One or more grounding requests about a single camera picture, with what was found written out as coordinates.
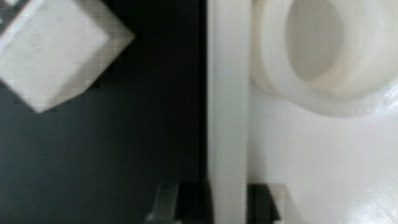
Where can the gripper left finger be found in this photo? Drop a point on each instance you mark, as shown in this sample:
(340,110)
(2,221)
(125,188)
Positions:
(180,204)

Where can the white leg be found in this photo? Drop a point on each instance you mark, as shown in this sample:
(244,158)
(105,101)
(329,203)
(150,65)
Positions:
(63,38)

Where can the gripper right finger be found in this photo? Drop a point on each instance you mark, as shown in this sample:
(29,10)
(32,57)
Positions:
(271,205)

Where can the white square tabletop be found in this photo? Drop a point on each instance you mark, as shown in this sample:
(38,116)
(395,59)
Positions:
(303,106)

